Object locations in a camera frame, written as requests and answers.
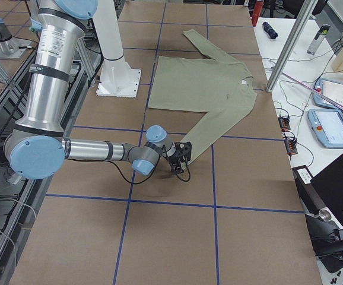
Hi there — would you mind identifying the folded dark blue umbrella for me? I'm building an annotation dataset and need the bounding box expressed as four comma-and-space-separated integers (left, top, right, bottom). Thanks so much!
262, 21, 278, 40

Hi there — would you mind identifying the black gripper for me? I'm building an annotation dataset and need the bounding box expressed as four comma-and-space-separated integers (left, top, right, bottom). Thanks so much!
168, 155, 186, 173

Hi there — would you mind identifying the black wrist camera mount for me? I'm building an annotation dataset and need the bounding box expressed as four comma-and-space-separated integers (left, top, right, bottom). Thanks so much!
174, 142, 192, 162

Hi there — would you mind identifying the olive green long-sleeve shirt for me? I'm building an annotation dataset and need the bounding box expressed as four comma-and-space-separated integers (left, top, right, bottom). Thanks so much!
148, 29, 257, 160

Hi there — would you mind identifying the metal reacher grabber tool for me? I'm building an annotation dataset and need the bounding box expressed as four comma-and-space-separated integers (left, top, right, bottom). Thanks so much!
281, 72, 343, 111

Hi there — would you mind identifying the near blue teach pendant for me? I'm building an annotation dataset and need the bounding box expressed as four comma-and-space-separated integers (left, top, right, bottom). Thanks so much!
307, 109, 343, 148

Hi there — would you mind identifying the red cylinder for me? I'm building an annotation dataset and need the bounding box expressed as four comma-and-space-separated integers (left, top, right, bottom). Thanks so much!
251, 0, 264, 22

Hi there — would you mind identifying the aluminium frame post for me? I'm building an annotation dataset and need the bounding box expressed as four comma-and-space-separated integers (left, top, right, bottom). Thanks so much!
266, 0, 317, 93

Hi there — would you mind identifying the far blue teach pendant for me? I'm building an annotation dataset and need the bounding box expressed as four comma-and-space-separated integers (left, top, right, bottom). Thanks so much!
314, 78, 343, 106

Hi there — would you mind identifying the grey spray bottle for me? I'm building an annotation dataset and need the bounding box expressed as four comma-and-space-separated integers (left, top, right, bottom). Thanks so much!
306, 24, 330, 55

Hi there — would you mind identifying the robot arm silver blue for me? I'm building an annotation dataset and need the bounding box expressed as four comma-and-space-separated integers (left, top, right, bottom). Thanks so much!
4, 1, 191, 179
0, 18, 33, 59

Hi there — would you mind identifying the white central pedestal column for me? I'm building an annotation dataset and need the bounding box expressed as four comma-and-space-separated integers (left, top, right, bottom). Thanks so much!
93, 1, 141, 98

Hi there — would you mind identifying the blue teach pendant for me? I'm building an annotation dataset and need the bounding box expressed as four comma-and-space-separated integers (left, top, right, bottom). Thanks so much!
314, 78, 343, 106
307, 109, 343, 148

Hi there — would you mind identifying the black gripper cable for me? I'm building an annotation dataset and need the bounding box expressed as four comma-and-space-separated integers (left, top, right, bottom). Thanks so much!
112, 145, 192, 185

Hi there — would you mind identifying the black monitor stand box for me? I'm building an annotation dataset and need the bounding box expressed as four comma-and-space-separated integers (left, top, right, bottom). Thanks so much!
292, 165, 326, 214

